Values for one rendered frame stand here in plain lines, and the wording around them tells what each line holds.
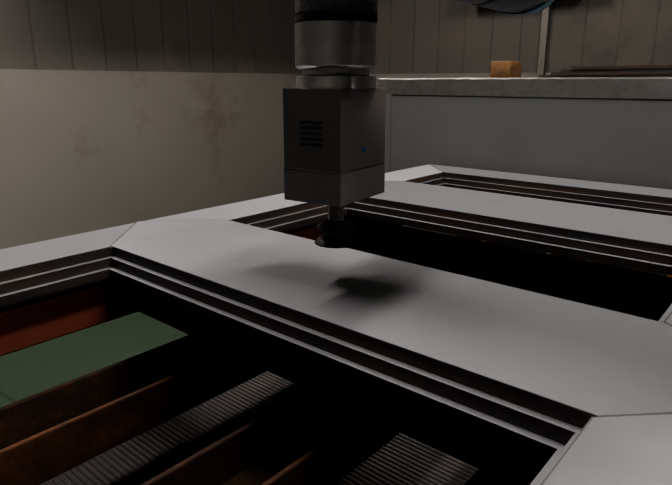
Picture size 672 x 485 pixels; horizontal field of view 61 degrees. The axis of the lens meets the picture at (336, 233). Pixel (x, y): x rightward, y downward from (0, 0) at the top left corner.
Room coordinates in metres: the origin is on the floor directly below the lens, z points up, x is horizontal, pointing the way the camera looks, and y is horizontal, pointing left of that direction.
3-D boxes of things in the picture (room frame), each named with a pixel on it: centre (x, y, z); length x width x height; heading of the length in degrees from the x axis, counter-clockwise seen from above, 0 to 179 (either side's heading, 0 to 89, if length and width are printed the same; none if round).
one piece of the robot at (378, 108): (0.57, 0.01, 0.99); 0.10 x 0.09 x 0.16; 57
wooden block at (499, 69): (1.79, -0.51, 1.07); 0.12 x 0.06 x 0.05; 148
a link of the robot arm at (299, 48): (0.56, 0.00, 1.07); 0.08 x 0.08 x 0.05
